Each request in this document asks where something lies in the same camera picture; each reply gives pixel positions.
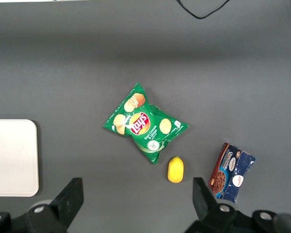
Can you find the beige plastic tray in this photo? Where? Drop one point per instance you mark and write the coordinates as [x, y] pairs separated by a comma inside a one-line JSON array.
[[13, 157]]

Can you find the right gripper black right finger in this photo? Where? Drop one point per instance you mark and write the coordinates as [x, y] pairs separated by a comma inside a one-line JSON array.
[[208, 208]]

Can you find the green Lays chips bag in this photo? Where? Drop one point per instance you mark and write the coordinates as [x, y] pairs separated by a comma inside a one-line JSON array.
[[143, 123]]

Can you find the blue chocolate cookie box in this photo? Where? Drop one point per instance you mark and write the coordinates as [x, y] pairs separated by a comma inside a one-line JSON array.
[[230, 172]]

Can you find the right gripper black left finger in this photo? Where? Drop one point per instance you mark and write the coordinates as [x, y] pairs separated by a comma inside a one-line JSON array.
[[63, 206]]

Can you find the yellow lemon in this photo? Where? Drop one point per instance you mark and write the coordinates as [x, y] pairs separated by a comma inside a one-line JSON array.
[[175, 170]]

